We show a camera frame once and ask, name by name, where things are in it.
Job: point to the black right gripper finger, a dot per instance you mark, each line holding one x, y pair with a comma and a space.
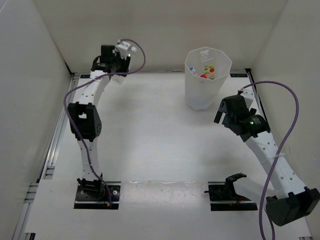
220, 111
252, 112

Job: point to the clear bottle yellow label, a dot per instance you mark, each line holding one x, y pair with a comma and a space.
207, 66

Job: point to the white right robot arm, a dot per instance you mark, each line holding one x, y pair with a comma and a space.
292, 199

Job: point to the blue label plastic bottle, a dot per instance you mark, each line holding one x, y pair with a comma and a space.
193, 70

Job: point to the white polygonal plastic bin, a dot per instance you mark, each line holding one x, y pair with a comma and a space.
200, 92

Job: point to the aluminium left frame rail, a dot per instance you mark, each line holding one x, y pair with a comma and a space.
46, 173

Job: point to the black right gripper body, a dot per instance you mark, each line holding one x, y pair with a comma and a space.
227, 122

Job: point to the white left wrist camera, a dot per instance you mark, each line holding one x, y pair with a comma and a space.
125, 49

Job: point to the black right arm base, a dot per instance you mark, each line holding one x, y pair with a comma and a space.
224, 198

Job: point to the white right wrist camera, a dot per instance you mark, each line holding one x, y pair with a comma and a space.
248, 96

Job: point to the clear ribbed plastic bottle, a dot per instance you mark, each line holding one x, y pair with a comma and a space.
119, 76

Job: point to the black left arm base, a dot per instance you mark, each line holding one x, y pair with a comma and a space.
93, 195

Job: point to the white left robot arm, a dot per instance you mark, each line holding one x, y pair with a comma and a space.
85, 116

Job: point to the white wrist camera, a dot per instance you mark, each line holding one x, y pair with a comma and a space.
248, 96
125, 49

